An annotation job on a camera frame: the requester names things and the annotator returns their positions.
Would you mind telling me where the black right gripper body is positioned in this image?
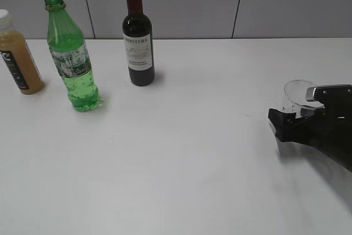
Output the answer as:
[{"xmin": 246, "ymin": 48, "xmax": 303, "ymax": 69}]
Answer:
[{"xmin": 295, "ymin": 102, "xmax": 351, "ymax": 171}]

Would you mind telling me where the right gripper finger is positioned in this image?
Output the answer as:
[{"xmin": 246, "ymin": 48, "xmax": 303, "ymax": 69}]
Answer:
[
  {"xmin": 268, "ymin": 108, "xmax": 312, "ymax": 143},
  {"xmin": 305, "ymin": 84, "xmax": 351, "ymax": 108}
]

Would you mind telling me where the transparent plastic cup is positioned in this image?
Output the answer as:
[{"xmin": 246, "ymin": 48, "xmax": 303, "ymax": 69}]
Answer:
[{"xmin": 280, "ymin": 79, "xmax": 324, "ymax": 118}]

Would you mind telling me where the green sprite bottle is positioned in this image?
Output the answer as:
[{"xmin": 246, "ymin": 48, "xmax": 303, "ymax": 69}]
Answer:
[{"xmin": 45, "ymin": 0, "xmax": 100, "ymax": 112}]

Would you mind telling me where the dark red wine bottle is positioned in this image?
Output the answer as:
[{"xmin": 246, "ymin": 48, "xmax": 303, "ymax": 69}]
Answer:
[{"xmin": 122, "ymin": 0, "xmax": 155, "ymax": 86}]

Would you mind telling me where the orange juice bottle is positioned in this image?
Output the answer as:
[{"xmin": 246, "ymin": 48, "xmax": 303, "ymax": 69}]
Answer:
[{"xmin": 1, "ymin": 9, "xmax": 45, "ymax": 95}]

